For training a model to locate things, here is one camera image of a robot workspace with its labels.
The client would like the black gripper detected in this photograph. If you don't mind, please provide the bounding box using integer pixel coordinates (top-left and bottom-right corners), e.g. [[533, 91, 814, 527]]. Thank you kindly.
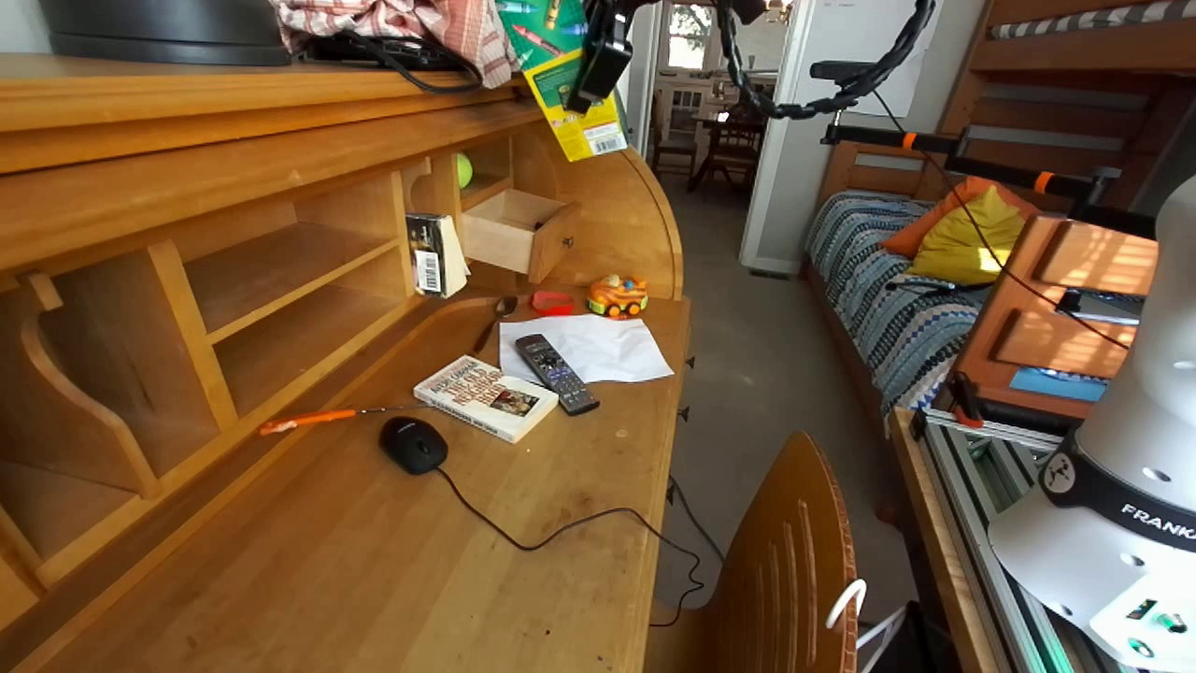
[[565, 0, 635, 112]]

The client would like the green yellow crayon box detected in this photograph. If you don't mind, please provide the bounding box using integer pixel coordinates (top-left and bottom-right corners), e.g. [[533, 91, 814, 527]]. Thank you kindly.
[[497, 0, 629, 162]]

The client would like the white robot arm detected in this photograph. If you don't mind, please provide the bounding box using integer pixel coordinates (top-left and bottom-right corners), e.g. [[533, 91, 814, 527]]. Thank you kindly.
[[565, 0, 934, 118]]

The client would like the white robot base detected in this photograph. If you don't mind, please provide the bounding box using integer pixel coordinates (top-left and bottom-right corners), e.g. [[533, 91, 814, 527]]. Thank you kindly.
[[989, 174, 1196, 673]]

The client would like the open top right drawer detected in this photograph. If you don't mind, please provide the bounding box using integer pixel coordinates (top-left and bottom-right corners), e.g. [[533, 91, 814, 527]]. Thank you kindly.
[[458, 192, 570, 281]]

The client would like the black white card box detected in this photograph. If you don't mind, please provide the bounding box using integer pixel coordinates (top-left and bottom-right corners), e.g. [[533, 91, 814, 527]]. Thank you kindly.
[[407, 213, 469, 300]]

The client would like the red white checkered cloth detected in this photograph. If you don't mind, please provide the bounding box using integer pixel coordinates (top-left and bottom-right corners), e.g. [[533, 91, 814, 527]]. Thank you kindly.
[[270, 0, 512, 91]]

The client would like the green tennis ball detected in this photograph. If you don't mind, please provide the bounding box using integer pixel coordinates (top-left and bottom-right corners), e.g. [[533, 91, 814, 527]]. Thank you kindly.
[[452, 154, 473, 192]]

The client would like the orange toy car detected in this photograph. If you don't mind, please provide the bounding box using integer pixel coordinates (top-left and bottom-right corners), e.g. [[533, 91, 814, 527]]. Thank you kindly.
[[588, 273, 650, 319]]

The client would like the white paper sheet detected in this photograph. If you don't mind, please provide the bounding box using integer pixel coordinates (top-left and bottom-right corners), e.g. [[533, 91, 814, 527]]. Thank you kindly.
[[502, 314, 672, 386]]

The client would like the black remote control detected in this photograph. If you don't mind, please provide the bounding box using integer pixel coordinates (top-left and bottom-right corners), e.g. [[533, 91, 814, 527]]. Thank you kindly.
[[515, 334, 598, 413]]

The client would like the small paperback book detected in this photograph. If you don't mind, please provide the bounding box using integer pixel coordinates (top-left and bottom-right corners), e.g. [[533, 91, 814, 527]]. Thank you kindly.
[[415, 355, 558, 445]]

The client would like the yellow pillow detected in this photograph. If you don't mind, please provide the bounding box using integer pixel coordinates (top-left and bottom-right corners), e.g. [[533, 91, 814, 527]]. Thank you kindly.
[[912, 187, 1031, 284]]

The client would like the striped bed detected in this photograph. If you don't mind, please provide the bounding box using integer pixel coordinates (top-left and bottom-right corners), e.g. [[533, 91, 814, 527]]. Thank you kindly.
[[803, 192, 989, 410]]

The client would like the wooden roll-top desk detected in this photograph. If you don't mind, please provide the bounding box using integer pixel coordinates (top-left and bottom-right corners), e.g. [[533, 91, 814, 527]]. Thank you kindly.
[[0, 56, 687, 673]]

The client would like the black computer mouse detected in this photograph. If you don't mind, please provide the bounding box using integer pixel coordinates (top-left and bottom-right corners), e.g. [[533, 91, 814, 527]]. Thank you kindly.
[[377, 413, 448, 473]]

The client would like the orange pen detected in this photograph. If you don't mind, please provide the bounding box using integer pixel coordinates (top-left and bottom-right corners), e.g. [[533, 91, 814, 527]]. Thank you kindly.
[[259, 408, 387, 438]]

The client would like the grey round device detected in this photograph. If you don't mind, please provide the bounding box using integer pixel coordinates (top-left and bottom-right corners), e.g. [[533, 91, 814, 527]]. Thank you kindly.
[[37, 0, 287, 67]]

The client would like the wooden board on bed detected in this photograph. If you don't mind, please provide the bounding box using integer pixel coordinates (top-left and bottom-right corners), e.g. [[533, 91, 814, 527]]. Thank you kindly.
[[945, 215, 1157, 427]]

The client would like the camera on tripod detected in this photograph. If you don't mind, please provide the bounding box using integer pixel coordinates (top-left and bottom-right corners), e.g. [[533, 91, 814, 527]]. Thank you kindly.
[[809, 58, 888, 117]]

